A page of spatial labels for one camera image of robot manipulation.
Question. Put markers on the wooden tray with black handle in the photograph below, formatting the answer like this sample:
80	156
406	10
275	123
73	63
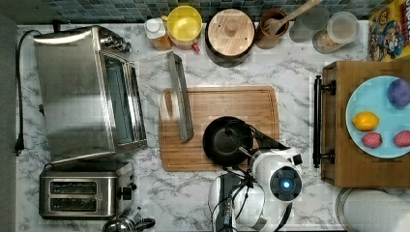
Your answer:
342	163

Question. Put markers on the brown utensil holder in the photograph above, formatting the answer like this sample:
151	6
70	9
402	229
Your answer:
266	36

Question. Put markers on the orange juice bottle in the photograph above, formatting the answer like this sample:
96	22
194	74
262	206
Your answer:
156	33

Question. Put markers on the clear glass jar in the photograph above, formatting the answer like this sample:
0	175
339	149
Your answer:
308	23

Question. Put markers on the black canister with wooden lid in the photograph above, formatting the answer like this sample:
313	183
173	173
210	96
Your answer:
229	37

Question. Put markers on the clear lidded container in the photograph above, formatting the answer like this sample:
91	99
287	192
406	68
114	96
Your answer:
341	29

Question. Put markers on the red fruit left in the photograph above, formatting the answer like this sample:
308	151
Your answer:
372	139

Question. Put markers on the cereal box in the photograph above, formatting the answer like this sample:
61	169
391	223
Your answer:
389	32

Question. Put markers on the purple fruit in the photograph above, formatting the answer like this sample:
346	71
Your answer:
399	93

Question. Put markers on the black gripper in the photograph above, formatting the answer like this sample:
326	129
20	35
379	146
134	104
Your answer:
264	141

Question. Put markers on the yellow lemon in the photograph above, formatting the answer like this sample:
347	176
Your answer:
365	121

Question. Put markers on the wooden spoon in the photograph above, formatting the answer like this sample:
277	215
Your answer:
272	25

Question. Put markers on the yellow cup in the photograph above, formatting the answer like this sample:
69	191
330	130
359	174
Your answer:
184	25

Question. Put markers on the red fruit right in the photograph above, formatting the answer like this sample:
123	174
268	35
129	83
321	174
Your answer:
402	139

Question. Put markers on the silver kettle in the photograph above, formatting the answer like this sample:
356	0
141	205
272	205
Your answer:
129	222

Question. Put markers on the toaster oven with glass door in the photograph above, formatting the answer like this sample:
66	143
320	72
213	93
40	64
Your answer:
91	100

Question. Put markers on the silver two-slot toaster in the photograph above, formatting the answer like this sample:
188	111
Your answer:
87	190

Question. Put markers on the light blue plate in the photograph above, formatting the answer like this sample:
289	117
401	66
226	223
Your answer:
372	96

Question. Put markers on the black bowl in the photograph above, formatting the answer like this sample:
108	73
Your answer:
222	139

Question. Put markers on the red fruit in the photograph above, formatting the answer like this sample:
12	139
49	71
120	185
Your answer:
372	139
402	139

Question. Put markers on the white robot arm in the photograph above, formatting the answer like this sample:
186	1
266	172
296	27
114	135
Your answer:
260	180

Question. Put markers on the bamboo cutting board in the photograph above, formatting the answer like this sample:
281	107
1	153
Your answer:
256	105

